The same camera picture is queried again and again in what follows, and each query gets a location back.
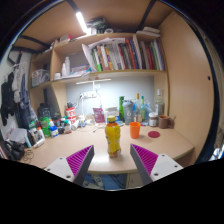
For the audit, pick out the red and white container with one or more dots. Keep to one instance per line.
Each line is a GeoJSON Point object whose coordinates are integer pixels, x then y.
{"type": "Point", "coordinates": [70, 112]}

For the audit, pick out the flat round red coaster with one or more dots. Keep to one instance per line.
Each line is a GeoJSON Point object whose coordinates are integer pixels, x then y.
{"type": "Point", "coordinates": [154, 134]}

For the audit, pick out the white-lidded brown jar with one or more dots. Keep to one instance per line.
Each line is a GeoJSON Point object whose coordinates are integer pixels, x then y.
{"type": "Point", "coordinates": [153, 120]}

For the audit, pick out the small blue white bottle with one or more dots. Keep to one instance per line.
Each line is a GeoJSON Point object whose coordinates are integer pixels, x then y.
{"type": "Point", "coordinates": [53, 130]}

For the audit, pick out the yellow drink bottle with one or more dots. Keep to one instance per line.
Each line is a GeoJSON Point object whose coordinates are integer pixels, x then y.
{"type": "Point", "coordinates": [112, 136]}

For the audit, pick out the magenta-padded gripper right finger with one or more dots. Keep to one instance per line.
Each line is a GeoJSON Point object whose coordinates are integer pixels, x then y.
{"type": "Point", "coordinates": [146, 159]}

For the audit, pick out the white tube light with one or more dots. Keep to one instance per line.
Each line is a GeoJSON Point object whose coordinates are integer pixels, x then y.
{"type": "Point", "coordinates": [82, 22]}

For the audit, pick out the green plastic container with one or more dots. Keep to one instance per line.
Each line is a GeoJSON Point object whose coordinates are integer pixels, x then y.
{"type": "Point", "coordinates": [44, 125]}

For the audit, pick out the white photo frame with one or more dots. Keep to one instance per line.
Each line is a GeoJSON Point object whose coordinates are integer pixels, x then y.
{"type": "Point", "coordinates": [37, 137]}

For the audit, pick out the gold-capped clear bottle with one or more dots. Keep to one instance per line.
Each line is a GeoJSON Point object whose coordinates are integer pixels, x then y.
{"type": "Point", "coordinates": [137, 108]}

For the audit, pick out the wooden shelf unit with books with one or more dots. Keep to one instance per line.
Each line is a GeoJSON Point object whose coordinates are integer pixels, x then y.
{"type": "Point", "coordinates": [126, 55]}

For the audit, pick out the clear glass bottle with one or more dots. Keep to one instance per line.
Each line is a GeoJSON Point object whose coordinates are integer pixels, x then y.
{"type": "Point", "coordinates": [159, 105]}

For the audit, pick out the brown ceramic mug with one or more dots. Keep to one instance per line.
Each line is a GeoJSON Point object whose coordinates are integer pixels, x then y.
{"type": "Point", "coordinates": [163, 122]}

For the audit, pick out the white power strip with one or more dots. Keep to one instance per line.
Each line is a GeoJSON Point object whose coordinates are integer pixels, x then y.
{"type": "Point", "coordinates": [88, 94]}

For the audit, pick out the grey shaker bottle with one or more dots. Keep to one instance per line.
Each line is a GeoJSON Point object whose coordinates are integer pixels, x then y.
{"type": "Point", "coordinates": [127, 113]}

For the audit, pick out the pink packet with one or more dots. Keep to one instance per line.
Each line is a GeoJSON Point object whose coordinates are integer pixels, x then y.
{"type": "Point", "coordinates": [98, 115]}

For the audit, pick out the dark hanging clothes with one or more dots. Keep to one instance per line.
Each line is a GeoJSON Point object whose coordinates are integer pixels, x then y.
{"type": "Point", "coordinates": [13, 100]}

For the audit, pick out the green-capped glass bottle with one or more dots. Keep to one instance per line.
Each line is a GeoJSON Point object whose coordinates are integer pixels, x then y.
{"type": "Point", "coordinates": [143, 111]}

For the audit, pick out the orange plastic cup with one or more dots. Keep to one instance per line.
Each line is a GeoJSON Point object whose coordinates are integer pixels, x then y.
{"type": "Point", "coordinates": [134, 130]}

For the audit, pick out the blue and white box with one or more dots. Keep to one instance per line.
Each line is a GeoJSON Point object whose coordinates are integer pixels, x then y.
{"type": "Point", "coordinates": [112, 112]}

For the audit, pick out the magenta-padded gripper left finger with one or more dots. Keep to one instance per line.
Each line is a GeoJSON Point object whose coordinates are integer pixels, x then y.
{"type": "Point", "coordinates": [78, 160]}

